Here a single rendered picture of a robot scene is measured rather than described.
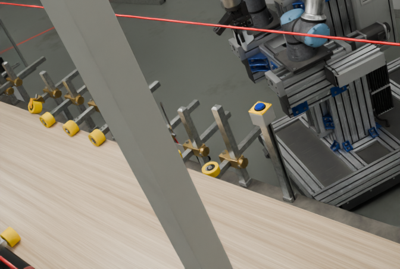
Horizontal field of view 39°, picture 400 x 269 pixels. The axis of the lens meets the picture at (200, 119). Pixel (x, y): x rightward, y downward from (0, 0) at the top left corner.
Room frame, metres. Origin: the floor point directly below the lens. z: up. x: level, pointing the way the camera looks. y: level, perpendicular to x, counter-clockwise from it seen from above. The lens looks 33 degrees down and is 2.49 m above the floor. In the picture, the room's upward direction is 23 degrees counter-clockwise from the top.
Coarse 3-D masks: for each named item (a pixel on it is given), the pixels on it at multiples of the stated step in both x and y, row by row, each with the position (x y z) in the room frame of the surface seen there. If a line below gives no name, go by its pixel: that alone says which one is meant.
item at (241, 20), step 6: (240, 6) 2.16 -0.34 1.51; (246, 6) 2.17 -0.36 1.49; (234, 12) 2.17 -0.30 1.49; (240, 12) 2.17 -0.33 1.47; (246, 12) 2.17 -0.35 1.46; (234, 18) 2.17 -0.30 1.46; (240, 18) 2.16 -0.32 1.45; (246, 18) 2.15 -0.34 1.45; (234, 24) 2.15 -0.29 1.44; (240, 24) 2.16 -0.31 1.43; (246, 24) 2.16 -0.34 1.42; (252, 24) 2.16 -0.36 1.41; (234, 30) 2.18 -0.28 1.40
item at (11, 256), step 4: (4, 248) 2.29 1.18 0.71; (0, 252) 2.45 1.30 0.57; (4, 252) 2.36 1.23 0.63; (8, 252) 2.27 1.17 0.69; (4, 256) 2.42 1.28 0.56; (8, 256) 2.33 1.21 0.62; (12, 256) 2.24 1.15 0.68; (8, 260) 2.41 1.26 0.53; (12, 260) 2.31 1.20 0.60; (16, 260) 2.24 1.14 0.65; (20, 260) 2.15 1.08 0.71; (0, 264) 2.71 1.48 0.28; (4, 264) 2.60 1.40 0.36; (12, 264) 2.39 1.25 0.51; (16, 264) 2.31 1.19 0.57; (20, 264) 2.22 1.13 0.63; (24, 264) 2.14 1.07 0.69; (0, 268) 2.82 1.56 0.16; (4, 268) 2.69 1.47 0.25; (8, 268) 2.58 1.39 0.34; (20, 268) 2.29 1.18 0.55
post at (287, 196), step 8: (264, 128) 1.82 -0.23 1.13; (272, 128) 1.83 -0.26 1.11; (264, 136) 1.83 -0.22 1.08; (272, 136) 1.82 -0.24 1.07; (272, 144) 1.81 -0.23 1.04; (272, 152) 1.82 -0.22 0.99; (280, 152) 1.83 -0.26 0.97; (272, 160) 1.84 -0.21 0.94; (280, 160) 1.82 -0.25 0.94; (280, 168) 1.81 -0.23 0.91; (280, 176) 1.82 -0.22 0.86; (288, 176) 1.83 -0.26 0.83; (280, 184) 1.84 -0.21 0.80; (288, 184) 1.82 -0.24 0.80; (288, 192) 1.81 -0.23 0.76; (288, 200) 1.82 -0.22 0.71
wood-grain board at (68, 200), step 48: (0, 144) 3.00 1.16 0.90; (48, 144) 2.77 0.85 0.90; (0, 192) 2.50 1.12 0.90; (48, 192) 2.33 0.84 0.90; (96, 192) 2.17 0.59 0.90; (240, 192) 1.78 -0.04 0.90; (48, 240) 1.97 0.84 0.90; (96, 240) 1.85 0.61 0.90; (144, 240) 1.73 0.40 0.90; (240, 240) 1.53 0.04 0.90; (288, 240) 1.43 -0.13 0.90; (336, 240) 1.35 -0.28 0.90; (384, 240) 1.27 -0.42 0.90
